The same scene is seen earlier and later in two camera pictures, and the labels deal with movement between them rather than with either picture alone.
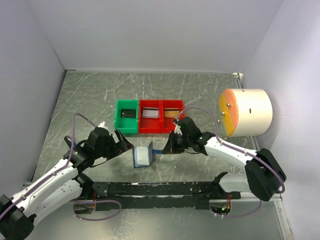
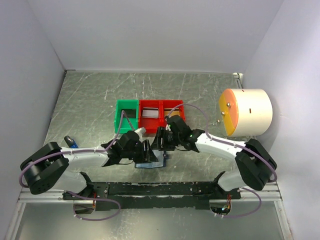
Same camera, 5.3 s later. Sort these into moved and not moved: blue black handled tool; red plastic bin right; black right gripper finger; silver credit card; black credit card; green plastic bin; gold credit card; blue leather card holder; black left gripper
Moved: black left gripper; black right gripper finger; blue leather card holder
Not moved: red plastic bin right; black credit card; gold credit card; green plastic bin; silver credit card; blue black handled tool
